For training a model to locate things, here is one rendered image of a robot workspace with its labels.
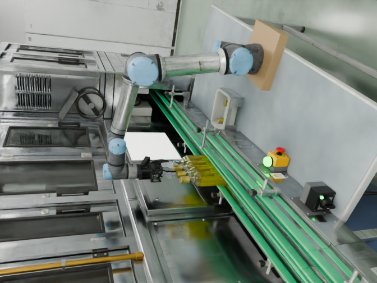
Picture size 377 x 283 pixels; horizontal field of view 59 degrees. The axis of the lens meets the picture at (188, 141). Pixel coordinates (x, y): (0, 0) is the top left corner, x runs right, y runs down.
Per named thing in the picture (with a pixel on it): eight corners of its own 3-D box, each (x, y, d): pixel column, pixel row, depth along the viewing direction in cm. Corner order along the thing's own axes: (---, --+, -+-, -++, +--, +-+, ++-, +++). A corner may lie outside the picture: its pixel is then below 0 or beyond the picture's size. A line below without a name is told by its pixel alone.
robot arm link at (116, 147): (108, 134, 154) (106, 155, 158) (109, 144, 144) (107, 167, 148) (125, 135, 156) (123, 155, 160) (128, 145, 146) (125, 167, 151)
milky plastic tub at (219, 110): (222, 123, 205) (210, 122, 202) (230, 87, 196) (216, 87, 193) (235, 134, 191) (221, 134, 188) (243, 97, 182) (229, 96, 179)
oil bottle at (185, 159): (216, 163, 185) (179, 164, 178) (217, 154, 183) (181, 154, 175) (220, 168, 181) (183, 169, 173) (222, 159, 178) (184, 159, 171)
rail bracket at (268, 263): (281, 266, 131) (252, 271, 126) (286, 253, 128) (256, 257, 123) (287, 274, 127) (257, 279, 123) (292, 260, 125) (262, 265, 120)
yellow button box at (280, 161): (277, 164, 154) (264, 164, 151) (282, 149, 151) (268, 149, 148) (286, 171, 148) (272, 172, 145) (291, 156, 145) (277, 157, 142)
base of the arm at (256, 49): (252, 41, 168) (234, 38, 165) (266, 45, 155) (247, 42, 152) (245, 71, 174) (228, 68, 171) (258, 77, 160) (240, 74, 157)
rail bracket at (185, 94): (191, 108, 246) (162, 106, 238) (195, 85, 239) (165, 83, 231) (193, 110, 242) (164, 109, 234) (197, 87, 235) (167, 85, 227)
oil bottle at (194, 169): (224, 174, 176) (187, 176, 168) (226, 165, 173) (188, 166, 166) (229, 179, 171) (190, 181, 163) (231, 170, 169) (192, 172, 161)
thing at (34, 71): (112, 92, 311) (4, 87, 279) (114, 52, 296) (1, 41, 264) (124, 121, 252) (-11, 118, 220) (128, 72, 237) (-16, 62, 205)
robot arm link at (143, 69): (243, 42, 153) (123, 53, 141) (257, 47, 140) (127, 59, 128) (242, 68, 158) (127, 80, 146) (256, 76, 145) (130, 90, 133)
